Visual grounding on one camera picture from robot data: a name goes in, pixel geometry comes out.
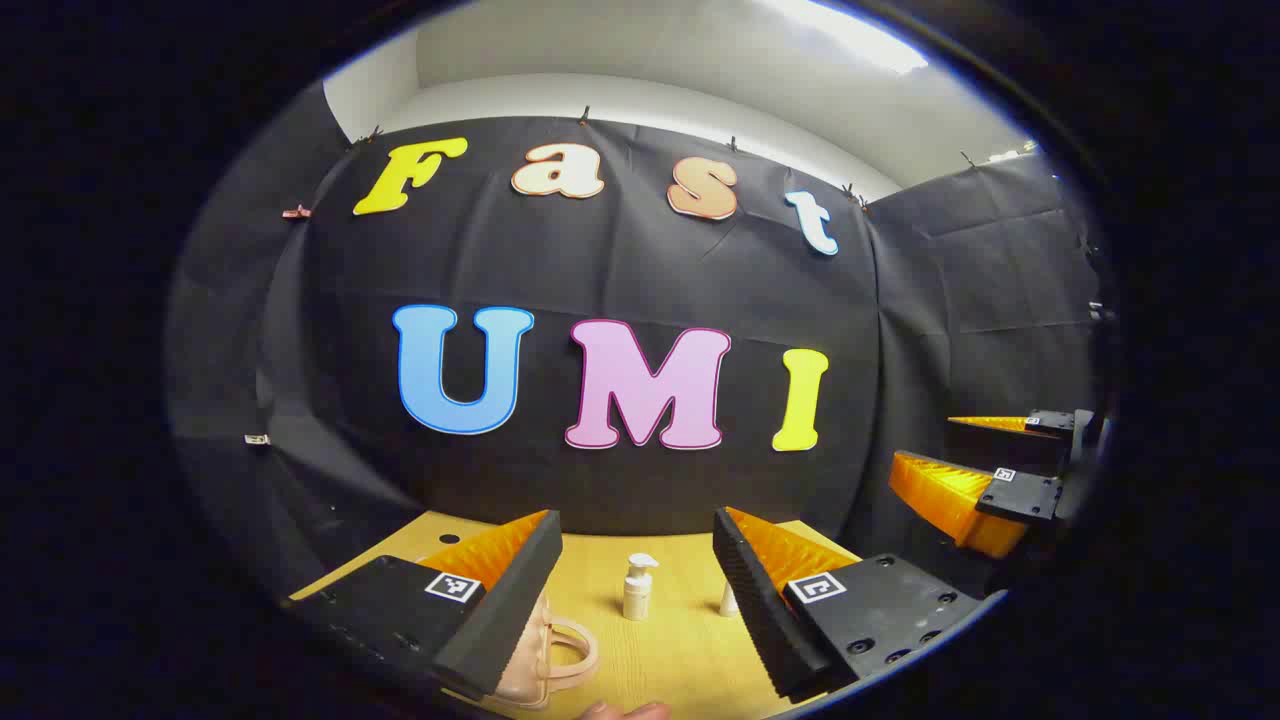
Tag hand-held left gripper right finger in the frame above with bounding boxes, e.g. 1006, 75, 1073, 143
712, 507, 986, 703

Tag white pump bottle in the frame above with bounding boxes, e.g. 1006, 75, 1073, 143
622, 553, 659, 622

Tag black backdrop cloth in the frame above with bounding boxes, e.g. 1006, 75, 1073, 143
165, 80, 1111, 601

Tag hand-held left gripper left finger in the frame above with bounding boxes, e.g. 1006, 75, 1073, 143
290, 510, 563, 701

